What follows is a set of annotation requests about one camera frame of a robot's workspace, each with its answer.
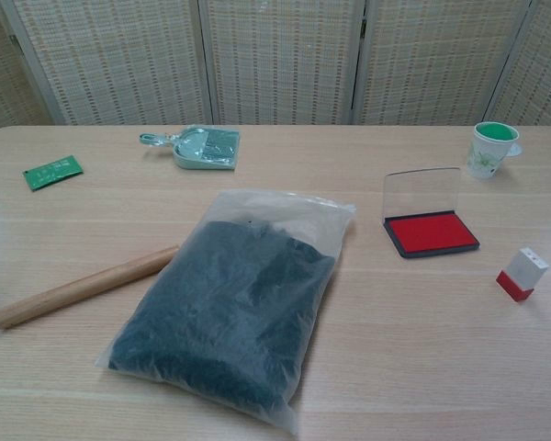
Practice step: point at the red ink pad box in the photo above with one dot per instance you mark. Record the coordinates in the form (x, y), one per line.
(429, 234)

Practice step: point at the paper cup with green inside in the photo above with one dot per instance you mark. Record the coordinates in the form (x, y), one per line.
(484, 158)

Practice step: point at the red and white stamp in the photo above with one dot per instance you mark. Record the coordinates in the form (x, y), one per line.
(523, 271)

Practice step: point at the clear bag with dark cloth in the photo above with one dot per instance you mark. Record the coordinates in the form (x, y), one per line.
(220, 312)

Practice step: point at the woven folding screen panel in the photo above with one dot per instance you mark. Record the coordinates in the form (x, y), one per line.
(119, 59)
(280, 59)
(441, 59)
(542, 69)
(0, 69)

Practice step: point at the small green packet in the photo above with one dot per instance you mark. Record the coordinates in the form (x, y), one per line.
(52, 172)

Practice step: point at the wooden rolling pin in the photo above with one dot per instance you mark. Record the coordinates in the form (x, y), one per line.
(73, 287)

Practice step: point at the green dustpan set in wrap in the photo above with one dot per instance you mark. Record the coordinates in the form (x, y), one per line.
(206, 149)

